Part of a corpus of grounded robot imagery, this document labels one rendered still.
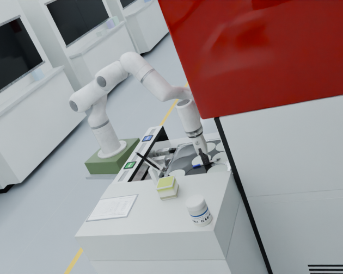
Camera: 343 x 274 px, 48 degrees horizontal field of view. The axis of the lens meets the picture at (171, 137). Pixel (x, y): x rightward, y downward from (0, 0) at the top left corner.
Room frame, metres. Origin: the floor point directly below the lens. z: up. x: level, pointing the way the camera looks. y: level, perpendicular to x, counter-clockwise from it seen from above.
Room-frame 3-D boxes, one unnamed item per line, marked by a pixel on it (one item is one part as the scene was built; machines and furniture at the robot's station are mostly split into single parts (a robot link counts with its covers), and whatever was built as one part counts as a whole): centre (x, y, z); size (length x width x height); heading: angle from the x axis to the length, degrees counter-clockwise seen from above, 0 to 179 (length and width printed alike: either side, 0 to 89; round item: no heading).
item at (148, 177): (1.76, 0.15, 0.87); 0.36 x 0.08 x 0.03; 151
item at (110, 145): (2.17, 0.36, 1.00); 0.19 x 0.19 x 0.18
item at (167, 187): (1.37, 0.10, 1.00); 0.07 x 0.07 x 0.07; 70
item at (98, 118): (2.20, 0.34, 1.21); 0.19 x 0.12 x 0.24; 129
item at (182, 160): (1.65, -0.09, 0.90); 0.34 x 0.34 x 0.01; 61
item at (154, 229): (1.36, 0.18, 0.89); 0.62 x 0.35 x 0.14; 61
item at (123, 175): (1.88, 0.19, 0.89); 0.55 x 0.09 x 0.14; 151
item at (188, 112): (1.60, -0.11, 1.17); 0.09 x 0.08 x 0.13; 127
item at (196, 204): (1.13, 0.01, 1.01); 0.07 x 0.07 x 0.10
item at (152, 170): (1.49, 0.12, 1.03); 0.06 x 0.04 x 0.13; 61
